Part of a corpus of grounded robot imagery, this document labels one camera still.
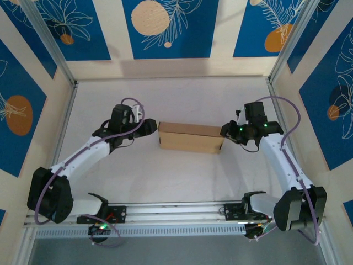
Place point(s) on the small blue wall panel piece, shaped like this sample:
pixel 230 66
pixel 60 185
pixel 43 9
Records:
pixel 2 216
pixel 348 209

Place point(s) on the brown cardboard paper box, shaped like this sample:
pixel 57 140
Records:
pixel 190 138

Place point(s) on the blue wall panel cream circle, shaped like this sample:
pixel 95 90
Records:
pixel 193 41

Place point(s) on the wide aluminium base rail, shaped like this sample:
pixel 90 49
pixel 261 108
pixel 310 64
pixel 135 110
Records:
pixel 179 209

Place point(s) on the aluminium table edge rail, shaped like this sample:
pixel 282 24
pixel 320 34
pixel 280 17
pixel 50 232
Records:
pixel 69 110
pixel 272 88

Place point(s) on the blue wall panel dark circle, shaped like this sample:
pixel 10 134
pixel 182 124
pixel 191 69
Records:
pixel 317 124

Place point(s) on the aluminium frame post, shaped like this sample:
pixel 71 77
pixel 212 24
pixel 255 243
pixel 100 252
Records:
pixel 292 36
pixel 48 36

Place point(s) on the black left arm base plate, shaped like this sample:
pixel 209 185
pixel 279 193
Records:
pixel 118 214

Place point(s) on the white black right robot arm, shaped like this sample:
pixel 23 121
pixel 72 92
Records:
pixel 284 163

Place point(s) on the blue wall panel fern drawing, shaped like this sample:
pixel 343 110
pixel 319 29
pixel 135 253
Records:
pixel 248 41

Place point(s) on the blue wall panel big orange circle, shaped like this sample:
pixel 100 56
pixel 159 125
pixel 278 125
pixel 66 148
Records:
pixel 24 82

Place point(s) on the blue wall panel flower drawing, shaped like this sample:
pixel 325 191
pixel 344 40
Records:
pixel 82 47

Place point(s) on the narrow plain blue wall panel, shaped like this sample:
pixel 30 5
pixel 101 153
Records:
pixel 302 44
pixel 44 55

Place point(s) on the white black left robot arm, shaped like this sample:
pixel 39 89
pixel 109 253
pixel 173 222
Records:
pixel 80 160

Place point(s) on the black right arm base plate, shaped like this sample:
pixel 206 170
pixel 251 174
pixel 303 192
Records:
pixel 233 212

